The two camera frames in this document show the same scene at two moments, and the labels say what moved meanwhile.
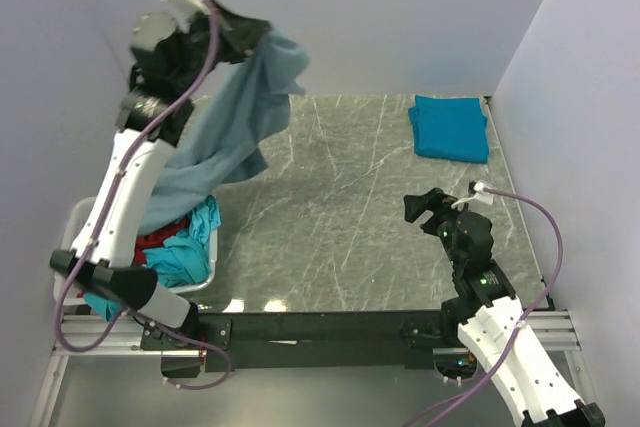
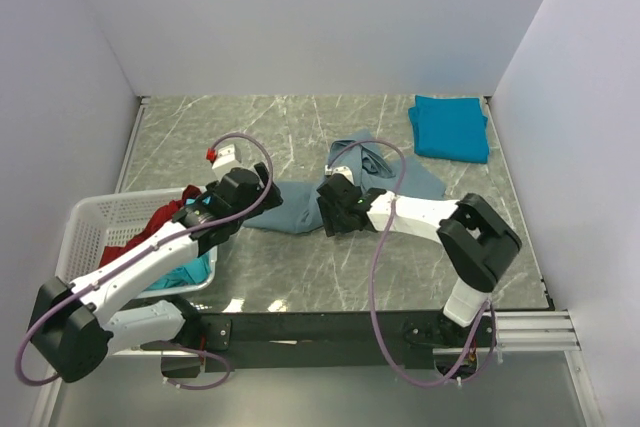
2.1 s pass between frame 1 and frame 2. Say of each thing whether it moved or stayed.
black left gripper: moved
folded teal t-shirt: stayed
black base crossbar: stayed
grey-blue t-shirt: moved
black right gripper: moved
